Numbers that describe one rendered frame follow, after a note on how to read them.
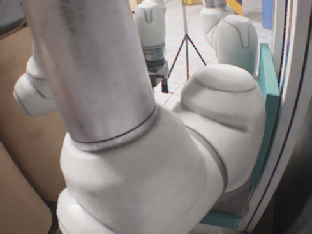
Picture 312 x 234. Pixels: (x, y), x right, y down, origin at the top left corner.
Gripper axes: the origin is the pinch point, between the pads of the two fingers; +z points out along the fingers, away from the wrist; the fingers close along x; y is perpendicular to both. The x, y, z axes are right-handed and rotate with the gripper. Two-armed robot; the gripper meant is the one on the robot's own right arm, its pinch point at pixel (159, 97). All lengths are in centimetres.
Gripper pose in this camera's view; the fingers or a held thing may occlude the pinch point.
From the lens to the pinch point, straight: 91.0
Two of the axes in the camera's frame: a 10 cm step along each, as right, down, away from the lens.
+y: 9.2, 1.4, -3.6
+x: 3.7, -5.8, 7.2
